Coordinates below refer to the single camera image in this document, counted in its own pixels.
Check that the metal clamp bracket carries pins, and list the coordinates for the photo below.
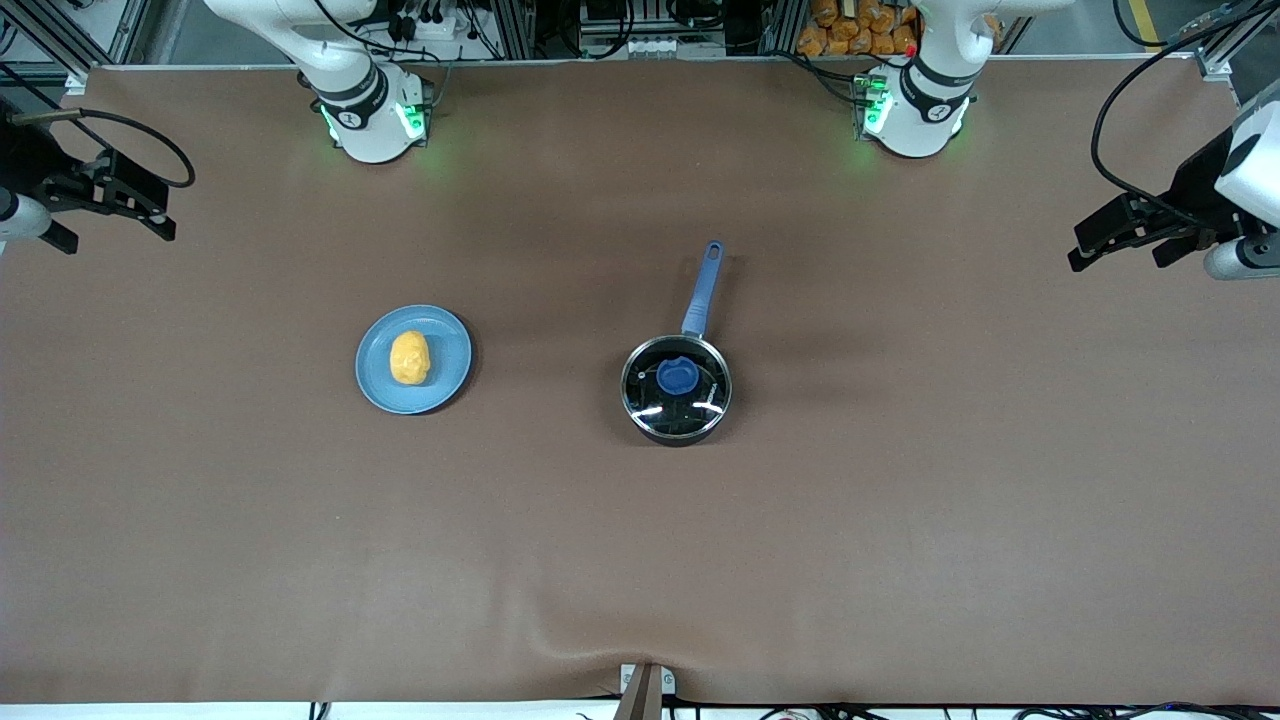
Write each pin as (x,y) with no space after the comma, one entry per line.
(645,700)

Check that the glass lid blue knob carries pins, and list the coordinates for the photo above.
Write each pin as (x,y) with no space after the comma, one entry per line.
(677,377)

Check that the brown table cover cloth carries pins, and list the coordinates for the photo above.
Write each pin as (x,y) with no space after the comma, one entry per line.
(640,560)

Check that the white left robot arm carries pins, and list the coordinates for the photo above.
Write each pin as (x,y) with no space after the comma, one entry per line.
(915,120)

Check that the yellow potato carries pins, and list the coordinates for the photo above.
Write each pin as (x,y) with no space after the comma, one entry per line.
(410,358)

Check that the pile of orange toy breads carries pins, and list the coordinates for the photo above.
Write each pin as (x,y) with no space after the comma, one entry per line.
(830,35)

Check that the aluminium frame post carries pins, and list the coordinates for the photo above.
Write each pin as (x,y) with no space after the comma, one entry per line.
(515,30)

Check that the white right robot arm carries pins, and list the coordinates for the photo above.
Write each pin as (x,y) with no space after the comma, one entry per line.
(370,120)

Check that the white terminal strip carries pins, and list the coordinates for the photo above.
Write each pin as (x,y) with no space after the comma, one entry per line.
(650,46)

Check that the white power strip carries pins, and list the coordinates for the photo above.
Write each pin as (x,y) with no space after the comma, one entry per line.
(445,28)

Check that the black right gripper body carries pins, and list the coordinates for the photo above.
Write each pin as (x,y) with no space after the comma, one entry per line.
(27,165)

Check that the aluminium frame corner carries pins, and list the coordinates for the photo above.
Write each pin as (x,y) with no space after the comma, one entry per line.
(1215,65)
(130,30)

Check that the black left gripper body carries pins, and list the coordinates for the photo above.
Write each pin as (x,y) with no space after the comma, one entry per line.
(1192,192)

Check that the blue round plate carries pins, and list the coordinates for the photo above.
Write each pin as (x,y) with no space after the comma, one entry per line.
(445,370)

